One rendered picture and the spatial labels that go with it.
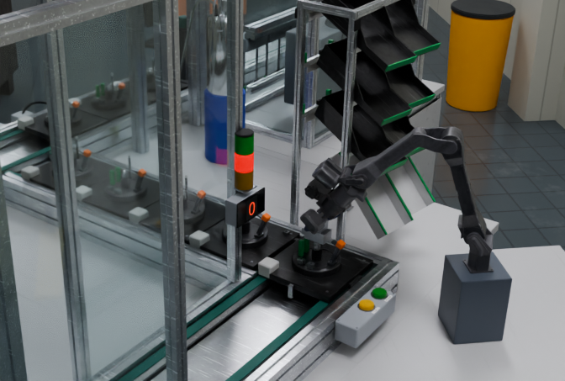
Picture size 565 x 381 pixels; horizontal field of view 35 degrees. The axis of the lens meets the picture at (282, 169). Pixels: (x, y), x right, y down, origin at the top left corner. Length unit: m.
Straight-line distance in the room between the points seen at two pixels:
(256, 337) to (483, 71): 4.17
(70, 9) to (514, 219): 3.96
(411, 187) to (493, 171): 2.67
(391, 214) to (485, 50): 3.57
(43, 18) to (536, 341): 1.74
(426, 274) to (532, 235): 2.16
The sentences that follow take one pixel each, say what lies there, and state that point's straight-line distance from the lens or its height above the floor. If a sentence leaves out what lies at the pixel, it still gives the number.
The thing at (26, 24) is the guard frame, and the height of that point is 1.98.
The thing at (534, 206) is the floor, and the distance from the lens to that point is 5.21.
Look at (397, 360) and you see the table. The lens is 2.44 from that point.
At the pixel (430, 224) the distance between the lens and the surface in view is 3.08.
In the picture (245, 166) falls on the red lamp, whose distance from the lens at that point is 2.32.
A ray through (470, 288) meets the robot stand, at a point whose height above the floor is 1.04.
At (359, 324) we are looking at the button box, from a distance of 2.38.
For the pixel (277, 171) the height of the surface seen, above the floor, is 0.86.
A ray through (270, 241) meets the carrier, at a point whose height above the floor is 0.97.
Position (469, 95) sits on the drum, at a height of 0.12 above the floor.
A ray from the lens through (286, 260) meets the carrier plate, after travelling 2.61.
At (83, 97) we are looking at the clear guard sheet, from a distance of 1.38.
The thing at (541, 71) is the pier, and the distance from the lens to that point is 6.25.
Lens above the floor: 2.34
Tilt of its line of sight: 26 degrees down
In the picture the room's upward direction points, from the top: 2 degrees clockwise
